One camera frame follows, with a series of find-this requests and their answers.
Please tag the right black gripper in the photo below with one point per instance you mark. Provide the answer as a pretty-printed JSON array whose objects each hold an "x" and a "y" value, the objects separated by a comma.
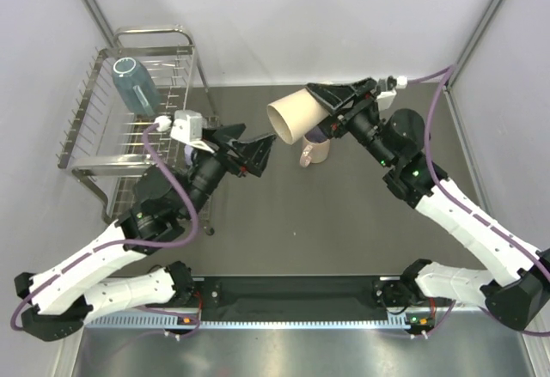
[{"x": 334, "y": 98}]

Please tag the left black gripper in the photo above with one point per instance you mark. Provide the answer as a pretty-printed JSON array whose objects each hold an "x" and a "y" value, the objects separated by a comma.
[{"x": 252, "y": 155}]

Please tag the beige plastic cup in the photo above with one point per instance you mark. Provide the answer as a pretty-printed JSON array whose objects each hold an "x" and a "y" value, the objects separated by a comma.
[{"x": 294, "y": 115}]

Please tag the pink mug lavender inside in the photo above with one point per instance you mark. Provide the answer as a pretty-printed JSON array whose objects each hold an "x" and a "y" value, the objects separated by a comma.
[{"x": 315, "y": 147}]

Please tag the teal ceramic mug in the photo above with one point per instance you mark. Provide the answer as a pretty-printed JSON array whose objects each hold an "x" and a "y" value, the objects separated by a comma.
[{"x": 136, "y": 87}]

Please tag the lavender plastic cup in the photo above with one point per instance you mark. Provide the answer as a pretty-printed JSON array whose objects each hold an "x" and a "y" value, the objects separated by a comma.
[{"x": 189, "y": 154}]

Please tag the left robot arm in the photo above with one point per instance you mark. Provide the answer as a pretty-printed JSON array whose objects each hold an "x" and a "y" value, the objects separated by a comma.
[{"x": 165, "y": 214}]

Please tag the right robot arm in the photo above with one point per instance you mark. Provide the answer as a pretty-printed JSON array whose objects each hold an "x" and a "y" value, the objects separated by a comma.
[{"x": 513, "y": 285}]

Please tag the steel dish rack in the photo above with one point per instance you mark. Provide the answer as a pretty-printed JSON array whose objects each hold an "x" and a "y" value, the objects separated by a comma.
[{"x": 149, "y": 72}]

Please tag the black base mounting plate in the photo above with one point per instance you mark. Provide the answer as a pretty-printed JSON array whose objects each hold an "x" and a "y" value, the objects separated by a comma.
[{"x": 289, "y": 298}]

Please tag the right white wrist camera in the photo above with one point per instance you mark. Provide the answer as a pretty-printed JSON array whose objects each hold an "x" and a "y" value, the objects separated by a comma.
[{"x": 387, "y": 90}]

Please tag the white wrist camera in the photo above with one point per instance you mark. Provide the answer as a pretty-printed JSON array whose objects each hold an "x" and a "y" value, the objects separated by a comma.
[
  {"x": 185, "y": 126},
  {"x": 387, "y": 90}
]

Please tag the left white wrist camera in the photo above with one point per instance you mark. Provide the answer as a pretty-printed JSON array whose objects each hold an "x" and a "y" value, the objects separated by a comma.
[{"x": 185, "y": 126}]

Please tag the right aluminium frame post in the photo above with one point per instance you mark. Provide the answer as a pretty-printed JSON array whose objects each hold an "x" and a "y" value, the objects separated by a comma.
[{"x": 481, "y": 27}]

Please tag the aluminium frame post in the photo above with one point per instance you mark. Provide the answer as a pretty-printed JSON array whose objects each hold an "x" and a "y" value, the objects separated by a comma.
[
  {"x": 101, "y": 22},
  {"x": 481, "y": 27}
]

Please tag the grey slotted cable duct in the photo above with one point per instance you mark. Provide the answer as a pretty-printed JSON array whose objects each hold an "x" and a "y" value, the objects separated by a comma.
[{"x": 150, "y": 321}]

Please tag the left aluminium frame post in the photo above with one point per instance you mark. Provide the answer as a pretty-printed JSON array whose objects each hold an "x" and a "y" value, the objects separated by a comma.
[{"x": 101, "y": 22}]

